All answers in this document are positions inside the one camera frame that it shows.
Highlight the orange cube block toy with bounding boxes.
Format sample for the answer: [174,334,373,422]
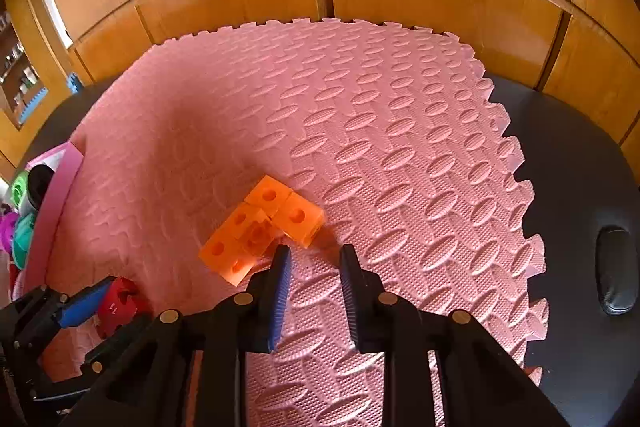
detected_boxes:
[198,175,323,285]

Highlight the wooden glass door cabinet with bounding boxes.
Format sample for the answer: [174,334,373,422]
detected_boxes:
[0,0,91,172]

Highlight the teal plastic toy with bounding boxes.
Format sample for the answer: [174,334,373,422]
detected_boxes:
[12,214,37,270]

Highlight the blue foam mat in cabinet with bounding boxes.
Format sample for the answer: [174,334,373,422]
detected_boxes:
[17,88,51,125]

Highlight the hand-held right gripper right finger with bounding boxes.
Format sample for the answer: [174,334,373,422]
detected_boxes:
[339,244,571,427]

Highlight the pink shallow cardboard box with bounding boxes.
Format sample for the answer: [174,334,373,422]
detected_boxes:
[10,142,85,308]

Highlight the pink foam puzzle mat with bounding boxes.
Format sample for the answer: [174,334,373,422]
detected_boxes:
[37,18,548,427]

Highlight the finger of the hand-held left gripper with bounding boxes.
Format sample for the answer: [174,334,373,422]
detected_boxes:
[30,313,153,400]
[47,278,115,329]

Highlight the row of small shelf items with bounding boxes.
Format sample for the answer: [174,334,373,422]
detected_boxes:
[0,12,36,102]

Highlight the black oval table fitting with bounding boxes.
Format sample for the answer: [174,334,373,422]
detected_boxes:
[595,225,633,315]

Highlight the grey black cylinder toy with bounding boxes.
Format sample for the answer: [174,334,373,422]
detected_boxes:
[27,167,56,212]

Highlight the magenta plastic funnel cup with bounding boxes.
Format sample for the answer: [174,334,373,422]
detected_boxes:
[0,212,21,258]

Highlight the red plastic block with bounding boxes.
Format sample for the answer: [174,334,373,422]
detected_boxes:
[95,277,151,340]

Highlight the green and white plastic toy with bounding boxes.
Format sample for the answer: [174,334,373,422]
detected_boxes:
[10,172,33,212]

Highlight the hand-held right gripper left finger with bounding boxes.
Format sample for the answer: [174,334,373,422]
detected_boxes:
[60,244,293,427]

